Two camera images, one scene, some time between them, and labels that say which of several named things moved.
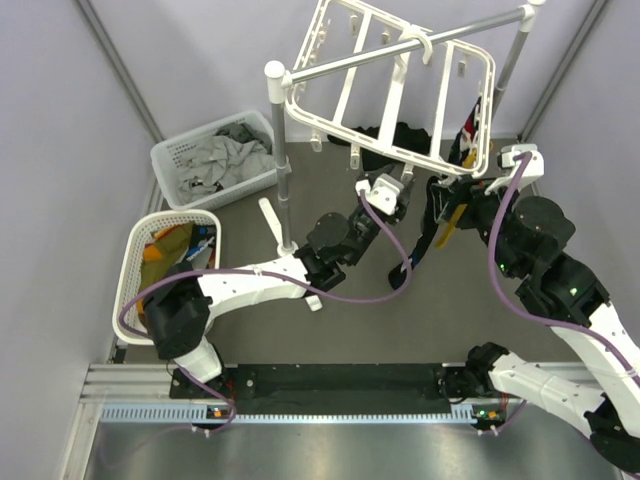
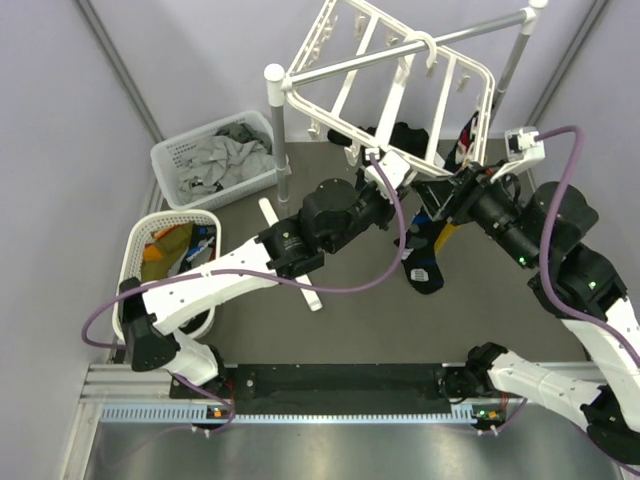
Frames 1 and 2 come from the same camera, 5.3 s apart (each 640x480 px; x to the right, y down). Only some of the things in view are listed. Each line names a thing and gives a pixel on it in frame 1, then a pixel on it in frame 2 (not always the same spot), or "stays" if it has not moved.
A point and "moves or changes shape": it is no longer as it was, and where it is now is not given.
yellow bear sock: x=450 y=224 stays
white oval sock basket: x=163 y=242 stays
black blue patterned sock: x=439 y=201 moves or changes shape
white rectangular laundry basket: x=223 y=161 stays
